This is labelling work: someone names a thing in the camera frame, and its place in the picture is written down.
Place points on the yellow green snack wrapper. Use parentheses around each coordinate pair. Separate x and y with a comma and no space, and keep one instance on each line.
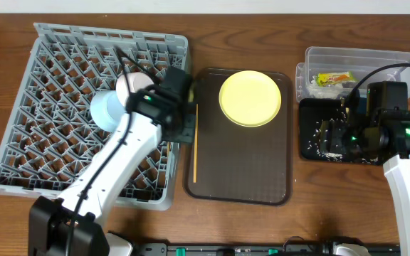
(326,79)

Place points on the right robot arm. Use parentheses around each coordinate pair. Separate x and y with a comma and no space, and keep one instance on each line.
(396,167)

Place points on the brown serving tray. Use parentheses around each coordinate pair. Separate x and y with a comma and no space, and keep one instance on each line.
(240,164)

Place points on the clear plastic bin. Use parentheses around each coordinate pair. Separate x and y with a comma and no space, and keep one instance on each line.
(360,62)

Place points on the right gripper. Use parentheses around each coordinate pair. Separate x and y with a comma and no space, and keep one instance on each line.
(333,135)

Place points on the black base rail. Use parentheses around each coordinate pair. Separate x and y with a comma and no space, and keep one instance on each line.
(295,245)

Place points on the yellow plate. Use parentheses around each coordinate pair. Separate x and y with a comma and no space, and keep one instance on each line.
(250,98)

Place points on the white tissue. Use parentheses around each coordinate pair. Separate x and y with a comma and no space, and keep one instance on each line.
(334,92)

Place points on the blue bowl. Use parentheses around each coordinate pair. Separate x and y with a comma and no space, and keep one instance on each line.
(106,110)

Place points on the grey dishwasher rack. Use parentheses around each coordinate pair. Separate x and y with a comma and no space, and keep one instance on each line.
(51,138)

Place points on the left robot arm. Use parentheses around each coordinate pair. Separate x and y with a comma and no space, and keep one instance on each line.
(73,222)

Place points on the white bowl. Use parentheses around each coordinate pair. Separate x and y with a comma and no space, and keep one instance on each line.
(131,84)

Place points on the black bin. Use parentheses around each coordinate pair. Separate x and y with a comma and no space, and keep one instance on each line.
(310,112)

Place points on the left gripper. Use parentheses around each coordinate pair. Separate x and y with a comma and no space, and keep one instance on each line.
(186,129)

